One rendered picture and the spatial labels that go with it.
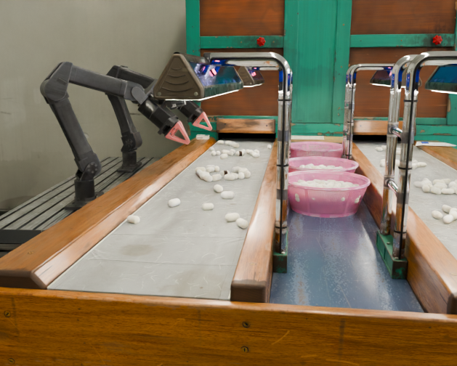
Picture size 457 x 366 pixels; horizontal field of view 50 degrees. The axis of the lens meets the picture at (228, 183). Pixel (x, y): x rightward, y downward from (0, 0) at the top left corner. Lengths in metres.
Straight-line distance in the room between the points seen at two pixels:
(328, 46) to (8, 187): 2.47
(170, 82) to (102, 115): 2.74
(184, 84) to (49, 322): 0.43
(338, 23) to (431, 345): 1.94
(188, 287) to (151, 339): 0.10
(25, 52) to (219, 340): 3.10
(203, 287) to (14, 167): 3.08
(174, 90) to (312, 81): 1.78
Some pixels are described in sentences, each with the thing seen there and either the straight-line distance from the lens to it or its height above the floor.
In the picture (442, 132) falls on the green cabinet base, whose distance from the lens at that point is 2.61.
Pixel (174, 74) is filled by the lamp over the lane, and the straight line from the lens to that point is 0.77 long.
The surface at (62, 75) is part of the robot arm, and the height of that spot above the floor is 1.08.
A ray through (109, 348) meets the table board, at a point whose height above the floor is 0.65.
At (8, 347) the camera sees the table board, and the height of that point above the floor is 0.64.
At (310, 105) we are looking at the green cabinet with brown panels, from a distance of 2.51.
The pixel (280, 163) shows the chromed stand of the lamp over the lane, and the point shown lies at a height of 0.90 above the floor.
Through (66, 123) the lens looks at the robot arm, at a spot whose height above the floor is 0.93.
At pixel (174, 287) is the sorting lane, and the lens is 0.81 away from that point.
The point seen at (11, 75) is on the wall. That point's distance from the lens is 3.72.
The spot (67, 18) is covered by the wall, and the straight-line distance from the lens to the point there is 3.57.
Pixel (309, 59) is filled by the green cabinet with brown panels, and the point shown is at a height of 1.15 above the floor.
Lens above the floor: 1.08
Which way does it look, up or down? 13 degrees down
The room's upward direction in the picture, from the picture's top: straight up
